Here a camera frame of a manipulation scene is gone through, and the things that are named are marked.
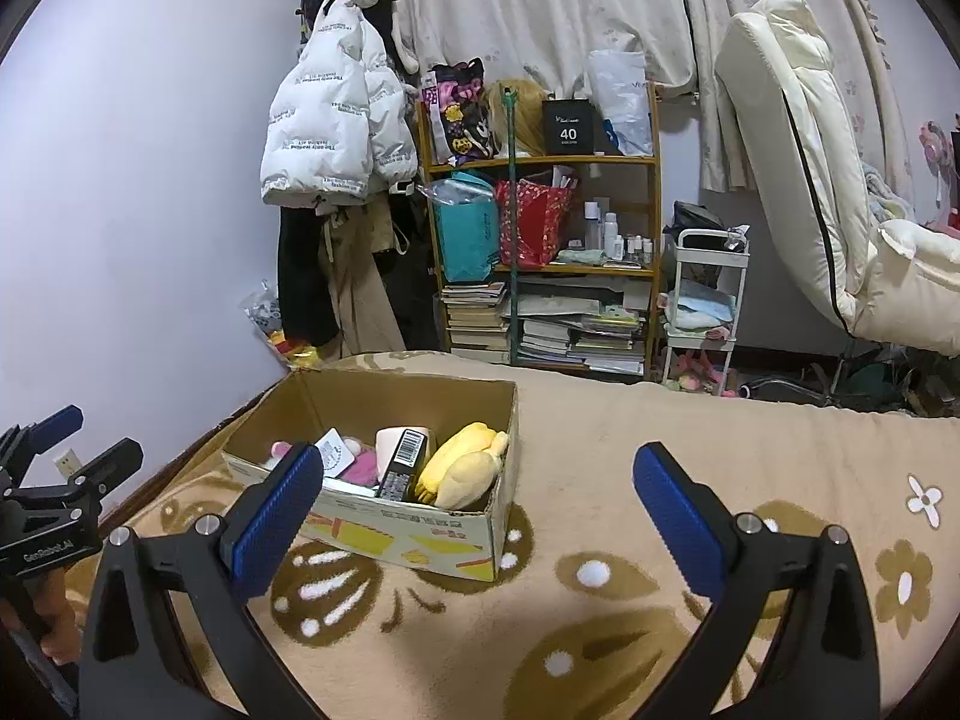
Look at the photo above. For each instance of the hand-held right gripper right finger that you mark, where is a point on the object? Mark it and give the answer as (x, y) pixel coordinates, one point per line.
(679, 521)

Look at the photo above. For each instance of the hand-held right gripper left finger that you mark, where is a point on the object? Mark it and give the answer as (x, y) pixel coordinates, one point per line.
(274, 525)

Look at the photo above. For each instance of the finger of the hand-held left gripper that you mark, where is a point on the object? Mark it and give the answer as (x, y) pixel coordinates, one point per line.
(56, 424)
(109, 469)

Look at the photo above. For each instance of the small pink soft item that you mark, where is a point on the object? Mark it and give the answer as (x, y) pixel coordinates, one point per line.
(280, 451)

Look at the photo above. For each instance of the white packet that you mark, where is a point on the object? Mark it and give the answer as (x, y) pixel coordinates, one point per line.
(349, 487)

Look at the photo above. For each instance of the pink round plush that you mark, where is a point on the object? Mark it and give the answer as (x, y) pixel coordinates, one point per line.
(364, 469)

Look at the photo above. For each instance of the black box with barcode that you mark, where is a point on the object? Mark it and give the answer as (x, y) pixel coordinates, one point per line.
(401, 476)

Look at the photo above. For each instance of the printed cardboard box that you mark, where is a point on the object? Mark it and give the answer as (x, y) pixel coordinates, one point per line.
(420, 540)

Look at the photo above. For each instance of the yellow plush duck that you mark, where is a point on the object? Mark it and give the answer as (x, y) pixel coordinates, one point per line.
(465, 465)

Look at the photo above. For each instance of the pink soft toys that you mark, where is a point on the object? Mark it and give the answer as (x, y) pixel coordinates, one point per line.
(701, 375)

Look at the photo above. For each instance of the person's left hand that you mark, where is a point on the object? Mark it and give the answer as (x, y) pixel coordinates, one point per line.
(58, 615)

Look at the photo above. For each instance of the beige brown patterned blanket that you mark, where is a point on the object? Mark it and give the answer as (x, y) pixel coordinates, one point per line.
(600, 427)

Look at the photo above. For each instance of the stack of thin books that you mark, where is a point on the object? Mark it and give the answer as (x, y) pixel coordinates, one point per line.
(585, 345)

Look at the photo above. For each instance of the plastic snack bag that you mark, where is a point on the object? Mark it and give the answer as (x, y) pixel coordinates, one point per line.
(262, 315)

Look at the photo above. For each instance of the folded light blue cloth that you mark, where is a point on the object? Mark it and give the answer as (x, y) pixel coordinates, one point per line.
(701, 307)

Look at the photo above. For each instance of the beige hanging pants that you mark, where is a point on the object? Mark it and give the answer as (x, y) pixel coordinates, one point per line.
(360, 292)

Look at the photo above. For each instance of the black hanging garment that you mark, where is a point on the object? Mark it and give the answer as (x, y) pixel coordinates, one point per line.
(300, 277)

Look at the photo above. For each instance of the white rolling cart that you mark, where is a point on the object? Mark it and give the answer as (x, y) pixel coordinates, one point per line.
(709, 262)

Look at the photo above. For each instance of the stack of old books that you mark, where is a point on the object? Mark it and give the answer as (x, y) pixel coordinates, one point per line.
(476, 322)

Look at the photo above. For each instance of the group of white cosmetic bottles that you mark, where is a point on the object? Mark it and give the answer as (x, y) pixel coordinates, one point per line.
(609, 232)

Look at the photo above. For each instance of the black bag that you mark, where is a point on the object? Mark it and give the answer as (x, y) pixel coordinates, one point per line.
(694, 217)

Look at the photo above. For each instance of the green pole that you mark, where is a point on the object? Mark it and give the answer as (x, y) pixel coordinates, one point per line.
(513, 240)

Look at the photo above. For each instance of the red patterned bag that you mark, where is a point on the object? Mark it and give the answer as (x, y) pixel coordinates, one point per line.
(532, 225)

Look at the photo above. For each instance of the teal paper bag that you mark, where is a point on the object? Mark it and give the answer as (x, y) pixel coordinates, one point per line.
(465, 232)

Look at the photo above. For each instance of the cream padded chair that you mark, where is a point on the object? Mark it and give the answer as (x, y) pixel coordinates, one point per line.
(795, 165)

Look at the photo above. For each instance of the blue grey cloth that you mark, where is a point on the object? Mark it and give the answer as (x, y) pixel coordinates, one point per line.
(885, 195)

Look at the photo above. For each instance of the wooden shelf unit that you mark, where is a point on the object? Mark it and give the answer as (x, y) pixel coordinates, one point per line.
(540, 160)

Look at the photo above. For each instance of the white puffer jacket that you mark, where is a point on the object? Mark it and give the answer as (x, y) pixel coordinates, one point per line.
(322, 127)

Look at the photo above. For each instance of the black cosmetics box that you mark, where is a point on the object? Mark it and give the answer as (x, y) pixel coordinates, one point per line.
(568, 127)

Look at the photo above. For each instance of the white plastic bag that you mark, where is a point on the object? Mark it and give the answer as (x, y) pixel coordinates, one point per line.
(622, 97)

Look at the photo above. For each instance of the blonde wig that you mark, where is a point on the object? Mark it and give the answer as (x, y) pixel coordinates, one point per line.
(529, 112)

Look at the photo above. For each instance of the colourful printed bag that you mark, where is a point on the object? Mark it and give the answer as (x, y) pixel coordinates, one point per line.
(457, 112)

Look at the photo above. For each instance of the cream patterned curtain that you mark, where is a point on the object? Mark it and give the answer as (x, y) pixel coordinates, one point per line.
(562, 0)

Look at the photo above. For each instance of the white wall socket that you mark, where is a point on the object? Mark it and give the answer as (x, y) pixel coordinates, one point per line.
(69, 463)

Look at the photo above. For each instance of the dark wooden bed frame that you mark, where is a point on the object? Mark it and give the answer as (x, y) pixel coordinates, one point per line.
(187, 450)

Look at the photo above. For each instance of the wall poster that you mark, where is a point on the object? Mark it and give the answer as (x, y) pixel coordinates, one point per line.
(941, 165)

